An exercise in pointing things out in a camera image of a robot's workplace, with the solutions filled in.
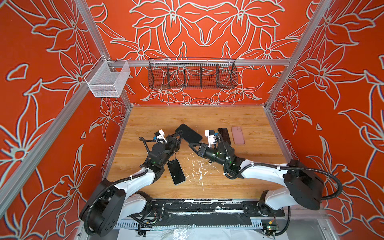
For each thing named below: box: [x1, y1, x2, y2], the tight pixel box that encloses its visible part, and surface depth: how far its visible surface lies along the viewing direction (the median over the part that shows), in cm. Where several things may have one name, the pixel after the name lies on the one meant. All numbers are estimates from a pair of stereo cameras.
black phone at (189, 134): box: [175, 123, 203, 143], surface depth 78 cm
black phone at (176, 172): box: [167, 159, 186, 185], surface depth 86 cm
